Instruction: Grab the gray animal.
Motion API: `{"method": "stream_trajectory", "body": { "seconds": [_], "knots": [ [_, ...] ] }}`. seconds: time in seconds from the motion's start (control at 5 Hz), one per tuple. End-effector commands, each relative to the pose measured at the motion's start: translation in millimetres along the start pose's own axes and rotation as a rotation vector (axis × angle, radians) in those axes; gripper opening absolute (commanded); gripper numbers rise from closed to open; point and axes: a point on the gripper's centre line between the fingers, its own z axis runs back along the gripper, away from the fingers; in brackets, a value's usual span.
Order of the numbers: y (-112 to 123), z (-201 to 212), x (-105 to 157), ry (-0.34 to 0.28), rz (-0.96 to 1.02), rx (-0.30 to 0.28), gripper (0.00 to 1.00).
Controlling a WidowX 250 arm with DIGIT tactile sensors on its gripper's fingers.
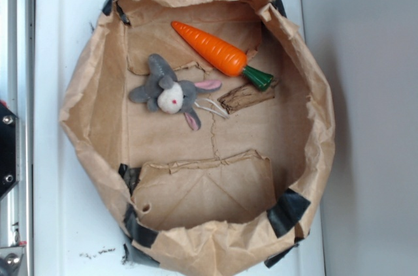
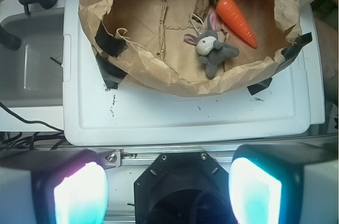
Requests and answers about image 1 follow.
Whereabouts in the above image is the small wood piece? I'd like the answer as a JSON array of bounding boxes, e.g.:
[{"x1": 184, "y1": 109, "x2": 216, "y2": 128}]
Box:
[{"x1": 217, "y1": 84, "x2": 275, "y2": 114}]

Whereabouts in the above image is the gray plush bunny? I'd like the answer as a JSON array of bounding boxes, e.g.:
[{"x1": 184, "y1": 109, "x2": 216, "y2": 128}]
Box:
[{"x1": 128, "y1": 54, "x2": 229, "y2": 130}]

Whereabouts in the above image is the orange plastic carrot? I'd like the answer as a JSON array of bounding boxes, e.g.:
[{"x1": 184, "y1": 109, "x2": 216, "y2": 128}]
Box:
[{"x1": 171, "y1": 21, "x2": 274, "y2": 91}]

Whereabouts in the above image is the brown paper bag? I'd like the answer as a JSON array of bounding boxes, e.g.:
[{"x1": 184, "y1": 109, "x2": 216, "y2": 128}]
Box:
[{"x1": 59, "y1": 0, "x2": 335, "y2": 275}]

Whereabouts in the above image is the white plastic tray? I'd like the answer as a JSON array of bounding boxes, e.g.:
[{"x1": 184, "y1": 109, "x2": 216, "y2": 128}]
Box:
[{"x1": 33, "y1": 0, "x2": 325, "y2": 275}]

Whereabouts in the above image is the black metal bracket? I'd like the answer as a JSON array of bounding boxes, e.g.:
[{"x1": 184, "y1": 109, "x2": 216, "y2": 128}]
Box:
[{"x1": 0, "y1": 100, "x2": 18, "y2": 200}]

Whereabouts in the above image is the aluminium frame rail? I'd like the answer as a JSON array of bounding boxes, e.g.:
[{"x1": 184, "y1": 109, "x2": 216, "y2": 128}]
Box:
[{"x1": 1, "y1": 0, "x2": 34, "y2": 275}]

